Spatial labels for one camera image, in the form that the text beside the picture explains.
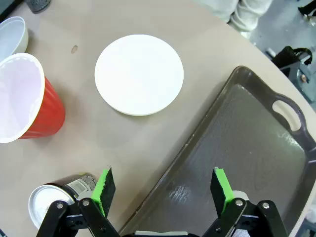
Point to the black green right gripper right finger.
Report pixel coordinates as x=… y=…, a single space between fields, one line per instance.
x=221 y=195

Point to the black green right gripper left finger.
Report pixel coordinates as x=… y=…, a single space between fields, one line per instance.
x=102 y=195

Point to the white round plate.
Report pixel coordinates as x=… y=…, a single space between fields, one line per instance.
x=139 y=74

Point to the dark grey serving tray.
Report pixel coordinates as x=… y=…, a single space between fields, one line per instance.
x=242 y=153

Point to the red plastic cup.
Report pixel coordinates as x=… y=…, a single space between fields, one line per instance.
x=50 y=111

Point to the white bowl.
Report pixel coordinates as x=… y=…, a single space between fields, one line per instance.
x=11 y=37

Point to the person's light grey clothing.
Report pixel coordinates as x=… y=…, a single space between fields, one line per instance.
x=239 y=12

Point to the grey speckled cup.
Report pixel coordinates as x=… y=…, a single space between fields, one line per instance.
x=38 y=5

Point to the black object on floor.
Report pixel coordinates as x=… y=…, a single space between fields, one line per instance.
x=308 y=8

